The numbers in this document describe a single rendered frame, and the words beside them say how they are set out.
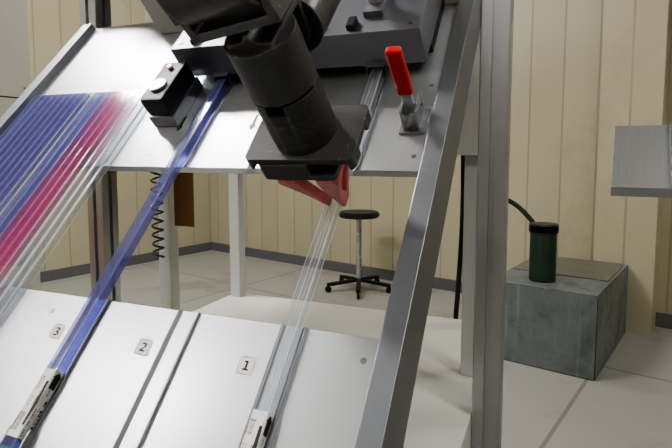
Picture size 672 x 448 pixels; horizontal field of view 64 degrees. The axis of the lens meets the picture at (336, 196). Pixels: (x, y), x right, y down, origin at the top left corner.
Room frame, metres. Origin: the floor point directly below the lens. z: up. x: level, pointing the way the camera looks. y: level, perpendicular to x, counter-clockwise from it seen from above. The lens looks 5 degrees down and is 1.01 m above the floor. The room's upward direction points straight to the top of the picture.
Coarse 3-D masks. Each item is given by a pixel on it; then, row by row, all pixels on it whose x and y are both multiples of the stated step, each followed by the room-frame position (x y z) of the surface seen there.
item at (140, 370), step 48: (0, 336) 0.54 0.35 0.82; (48, 336) 0.52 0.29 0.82; (96, 336) 0.50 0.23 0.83; (144, 336) 0.49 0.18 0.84; (192, 336) 0.47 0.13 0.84; (240, 336) 0.46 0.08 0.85; (336, 336) 0.43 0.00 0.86; (0, 384) 0.49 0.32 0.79; (96, 384) 0.46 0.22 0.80; (144, 384) 0.45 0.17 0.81; (192, 384) 0.44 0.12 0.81; (240, 384) 0.43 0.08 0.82; (288, 384) 0.41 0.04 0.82; (336, 384) 0.40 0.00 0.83; (0, 432) 0.46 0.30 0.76; (48, 432) 0.44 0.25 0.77; (96, 432) 0.43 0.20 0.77; (144, 432) 0.42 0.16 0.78; (192, 432) 0.41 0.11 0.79; (240, 432) 0.40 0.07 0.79; (288, 432) 0.39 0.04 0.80; (336, 432) 0.38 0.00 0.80
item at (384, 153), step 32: (96, 32) 0.98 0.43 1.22; (128, 32) 0.95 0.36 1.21; (448, 32) 0.68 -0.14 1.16; (96, 64) 0.90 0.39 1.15; (128, 64) 0.87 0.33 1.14; (160, 64) 0.84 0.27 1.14; (416, 64) 0.66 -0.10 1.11; (224, 96) 0.72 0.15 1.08; (352, 96) 0.65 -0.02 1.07; (384, 96) 0.63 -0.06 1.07; (416, 96) 0.61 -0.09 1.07; (160, 128) 0.72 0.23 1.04; (224, 128) 0.68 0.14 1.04; (256, 128) 0.66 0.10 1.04; (384, 128) 0.59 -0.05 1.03; (128, 160) 0.69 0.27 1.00; (160, 160) 0.67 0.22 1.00; (192, 160) 0.65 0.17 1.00; (224, 160) 0.63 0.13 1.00; (384, 160) 0.56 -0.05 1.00; (416, 160) 0.55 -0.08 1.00
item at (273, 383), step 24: (384, 72) 0.66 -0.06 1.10; (360, 144) 0.58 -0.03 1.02; (336, 216) 0.52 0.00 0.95; (312, 240) 0.50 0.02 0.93; (312, 264) 0.48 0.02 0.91; (312, 288) 0.46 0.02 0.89; (288, 312) 0.45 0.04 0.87; (288, 336) 0.43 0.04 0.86; (288, 360) 0.42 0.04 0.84; (264, 384) 0.41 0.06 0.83; (264, 408) 0.39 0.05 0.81
